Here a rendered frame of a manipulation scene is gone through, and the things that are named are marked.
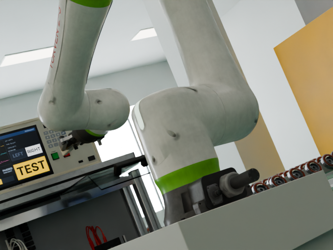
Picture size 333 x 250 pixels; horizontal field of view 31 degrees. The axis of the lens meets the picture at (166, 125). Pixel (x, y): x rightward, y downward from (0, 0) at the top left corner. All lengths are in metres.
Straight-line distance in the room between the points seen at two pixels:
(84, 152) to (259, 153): 3.91
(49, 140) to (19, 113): 6.90
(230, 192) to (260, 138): 4.79
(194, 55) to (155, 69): 8.73
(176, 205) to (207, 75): 0.29
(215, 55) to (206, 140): 0.21
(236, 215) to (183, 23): 0.48
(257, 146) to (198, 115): 4.65
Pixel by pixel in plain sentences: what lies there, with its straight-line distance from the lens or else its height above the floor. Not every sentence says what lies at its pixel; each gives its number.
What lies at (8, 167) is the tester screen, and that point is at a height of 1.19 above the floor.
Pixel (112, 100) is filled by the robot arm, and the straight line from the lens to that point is 1.48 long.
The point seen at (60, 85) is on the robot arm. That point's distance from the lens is 1.40.
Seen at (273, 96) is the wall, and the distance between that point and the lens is 8.53.
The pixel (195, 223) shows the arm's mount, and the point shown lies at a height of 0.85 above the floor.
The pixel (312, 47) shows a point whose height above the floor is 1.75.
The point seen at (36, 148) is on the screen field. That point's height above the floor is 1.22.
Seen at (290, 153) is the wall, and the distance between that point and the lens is 8.57.
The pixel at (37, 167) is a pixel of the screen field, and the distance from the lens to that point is 1.90.
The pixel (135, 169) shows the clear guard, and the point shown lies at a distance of 1.72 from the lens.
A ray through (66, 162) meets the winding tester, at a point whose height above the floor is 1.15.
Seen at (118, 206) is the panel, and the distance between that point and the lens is 2.10.
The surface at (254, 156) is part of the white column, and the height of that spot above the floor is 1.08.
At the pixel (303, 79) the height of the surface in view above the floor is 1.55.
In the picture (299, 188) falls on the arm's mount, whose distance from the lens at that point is 1.04.
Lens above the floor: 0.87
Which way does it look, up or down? 8 degrees up
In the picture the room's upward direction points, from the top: 22 degrees counter-clockwise
